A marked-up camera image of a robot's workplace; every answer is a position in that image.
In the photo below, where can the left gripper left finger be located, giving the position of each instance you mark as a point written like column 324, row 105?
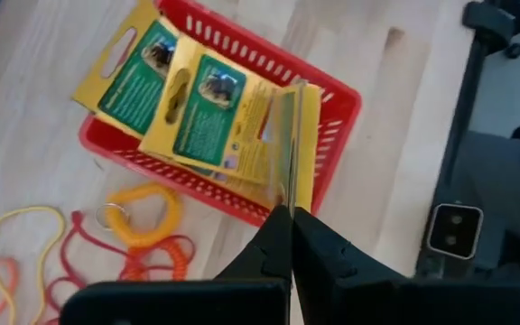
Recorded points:
column 269, row 262

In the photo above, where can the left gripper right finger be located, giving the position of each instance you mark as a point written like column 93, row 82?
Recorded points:
column 318, row 257

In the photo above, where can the yellow crayon box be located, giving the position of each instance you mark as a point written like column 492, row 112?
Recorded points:
column 131, row 90
column 206, row 117
column 309, row 135

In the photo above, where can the red plastic basket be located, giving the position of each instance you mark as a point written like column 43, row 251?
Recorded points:
column 106, row 146

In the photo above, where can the grey table-level camera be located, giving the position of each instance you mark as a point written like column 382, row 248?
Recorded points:
column 454, row 230

